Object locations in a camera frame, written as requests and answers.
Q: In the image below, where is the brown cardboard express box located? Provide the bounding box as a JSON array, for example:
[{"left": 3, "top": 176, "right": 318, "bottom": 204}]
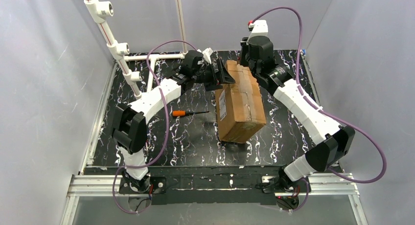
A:
[{"left": 215, "top": 60, "right": 267, "bottom": 143}]

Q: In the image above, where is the white pvc pipe frame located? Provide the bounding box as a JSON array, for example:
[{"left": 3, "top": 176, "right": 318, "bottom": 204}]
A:
[{"left": 83, "top": 0, "right": 185, "bottom": 99}]

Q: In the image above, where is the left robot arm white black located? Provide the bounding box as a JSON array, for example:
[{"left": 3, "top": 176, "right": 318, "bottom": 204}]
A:
[{"left": 112, "top": 49, "right": 235, "bottom": 193}]

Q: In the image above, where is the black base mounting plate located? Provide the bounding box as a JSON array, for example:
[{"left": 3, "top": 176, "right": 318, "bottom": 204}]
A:
[{"left": 115, "top": 165, "right": 311, "bottom": 205}]

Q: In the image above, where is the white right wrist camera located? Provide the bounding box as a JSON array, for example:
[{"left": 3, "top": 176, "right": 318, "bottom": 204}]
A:
[{"left": 248, "top": 20, "right": 268, "bottom": 39}]

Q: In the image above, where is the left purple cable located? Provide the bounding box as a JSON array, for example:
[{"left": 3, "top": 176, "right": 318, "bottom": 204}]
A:
[{"left": 112, "top": 39, "right": 198, "bottom": 215}]

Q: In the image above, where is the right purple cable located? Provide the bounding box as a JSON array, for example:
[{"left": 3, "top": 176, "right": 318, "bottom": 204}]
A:
[{"left": 251, "top": 6, "right": 388, "bottom": 184}]

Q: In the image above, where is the purple cable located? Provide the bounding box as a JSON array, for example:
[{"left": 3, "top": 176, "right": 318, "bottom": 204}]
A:
[
  {"left": 251, "top": 6, "right": 388, "bottom": 184},
  {"left": 112, "top": 39, "right": 198, "bottom": 215}
]

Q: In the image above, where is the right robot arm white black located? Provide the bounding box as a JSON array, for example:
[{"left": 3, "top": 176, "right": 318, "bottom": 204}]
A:
[{"left": 240, "top": 36, "right": 355, "bottom": 188}]

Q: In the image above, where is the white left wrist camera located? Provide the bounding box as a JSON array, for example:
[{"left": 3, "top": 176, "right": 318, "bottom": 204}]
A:
[{"left": 197, "top": 47, "right": 213, "bottom": 64}]

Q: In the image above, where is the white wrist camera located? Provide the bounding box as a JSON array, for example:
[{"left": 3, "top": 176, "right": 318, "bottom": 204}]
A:
[
  {"left": 197, "top": 47, "right": 213, "bottom": 64},
  {"left": 248, "top": 20, "right": 268, "bottom": 39}
]

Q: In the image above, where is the orange handled screwdriver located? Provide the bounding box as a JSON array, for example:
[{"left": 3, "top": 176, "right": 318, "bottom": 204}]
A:
[{"left": 172, "top": 111, "right": 209, "bottom": 117}]

